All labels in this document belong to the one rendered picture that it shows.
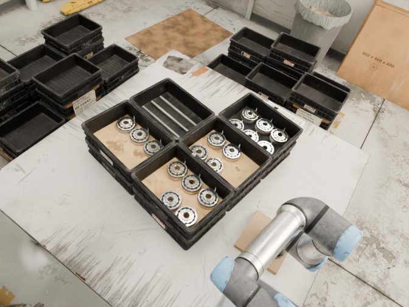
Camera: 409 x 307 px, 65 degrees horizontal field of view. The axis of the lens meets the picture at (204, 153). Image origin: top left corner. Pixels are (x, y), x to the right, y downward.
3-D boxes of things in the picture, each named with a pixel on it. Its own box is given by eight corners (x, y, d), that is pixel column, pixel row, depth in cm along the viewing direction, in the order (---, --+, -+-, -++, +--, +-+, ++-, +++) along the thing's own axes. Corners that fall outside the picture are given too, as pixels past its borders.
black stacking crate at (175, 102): (213, 128, 188) (216, 114, 179) (176, 155, 173) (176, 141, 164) (167, 91, 202) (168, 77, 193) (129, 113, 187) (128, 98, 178)
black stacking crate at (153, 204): (230, 204, 158) (235, 192, 149) (187, 244, 143) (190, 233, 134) (175, 155, 172) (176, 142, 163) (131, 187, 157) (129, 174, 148)
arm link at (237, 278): (302, 177, 108) (215, 263, 74) (330, 198, 104) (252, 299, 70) (286, 198, 115) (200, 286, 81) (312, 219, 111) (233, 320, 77)
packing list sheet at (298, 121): (307, 120, 217) (307, 120, 217) (293, 141, 204) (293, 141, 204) (265, 98, 226) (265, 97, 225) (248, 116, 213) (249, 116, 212)
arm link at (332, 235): (299, 232, 149) (330, 199, 100) (326, 254, 144) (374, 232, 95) (282, 251, 146) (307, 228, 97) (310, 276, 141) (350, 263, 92)
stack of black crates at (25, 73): (53, 75, 294) (42, 42, 267) (76, 90, 285) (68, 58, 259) (14, 97, 271) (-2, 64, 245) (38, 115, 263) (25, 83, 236)
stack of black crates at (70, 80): (84, 95, 283) (74, 52, 248) (109, 111, 275) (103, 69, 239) (46, 120, 261) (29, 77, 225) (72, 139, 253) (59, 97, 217)
